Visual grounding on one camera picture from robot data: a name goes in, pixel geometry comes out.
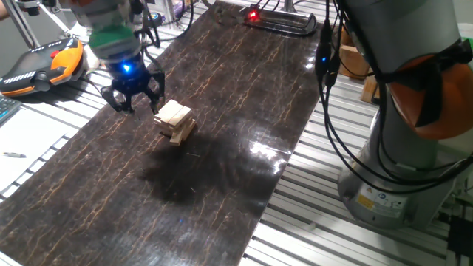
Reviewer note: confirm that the black computer keyboard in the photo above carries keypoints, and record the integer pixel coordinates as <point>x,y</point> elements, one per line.
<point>7,109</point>

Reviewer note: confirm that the slanted aluminium bar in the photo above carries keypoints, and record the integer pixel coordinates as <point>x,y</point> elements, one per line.
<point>22,24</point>

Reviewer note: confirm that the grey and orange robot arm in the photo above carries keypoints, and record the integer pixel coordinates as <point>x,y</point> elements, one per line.
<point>399,37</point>

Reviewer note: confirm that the small board with red light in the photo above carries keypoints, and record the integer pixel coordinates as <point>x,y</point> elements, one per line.
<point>253,14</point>

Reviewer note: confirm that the dark pen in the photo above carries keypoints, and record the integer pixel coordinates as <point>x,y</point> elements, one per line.
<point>15,154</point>

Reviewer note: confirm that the dark marble-pattern mat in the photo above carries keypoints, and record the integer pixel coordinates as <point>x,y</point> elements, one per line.
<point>111,203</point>

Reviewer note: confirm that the open brown cardboard box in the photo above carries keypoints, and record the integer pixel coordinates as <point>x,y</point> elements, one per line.
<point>353,63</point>

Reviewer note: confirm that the black C-clamp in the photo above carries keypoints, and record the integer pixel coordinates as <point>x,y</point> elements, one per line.
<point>306,27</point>

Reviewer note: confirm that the orange and black teach pendant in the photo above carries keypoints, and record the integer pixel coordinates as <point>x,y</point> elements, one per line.
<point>63,61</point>

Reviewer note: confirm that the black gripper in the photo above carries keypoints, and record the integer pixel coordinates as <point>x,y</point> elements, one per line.
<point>127,79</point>

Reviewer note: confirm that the small brown cardboard box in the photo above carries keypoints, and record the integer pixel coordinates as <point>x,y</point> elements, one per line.
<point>369,90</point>

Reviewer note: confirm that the aluminium frame post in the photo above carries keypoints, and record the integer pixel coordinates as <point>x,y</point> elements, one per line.
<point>290,4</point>

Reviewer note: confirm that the black disc with blue label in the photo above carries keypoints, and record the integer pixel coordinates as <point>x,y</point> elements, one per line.
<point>155,17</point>

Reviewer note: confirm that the white rounded object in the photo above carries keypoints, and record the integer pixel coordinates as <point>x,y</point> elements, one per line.
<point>88,61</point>

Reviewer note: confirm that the person's bare forearm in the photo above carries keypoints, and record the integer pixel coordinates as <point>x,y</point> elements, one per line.
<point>3,14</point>

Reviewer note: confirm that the black box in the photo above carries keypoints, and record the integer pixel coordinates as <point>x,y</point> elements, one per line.
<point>460,236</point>

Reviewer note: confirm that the small white scrap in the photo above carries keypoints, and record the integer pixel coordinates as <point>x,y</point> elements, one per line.
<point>312,226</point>

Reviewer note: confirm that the green printed gripper mount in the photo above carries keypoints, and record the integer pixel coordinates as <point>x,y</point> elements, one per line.
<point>114,40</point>

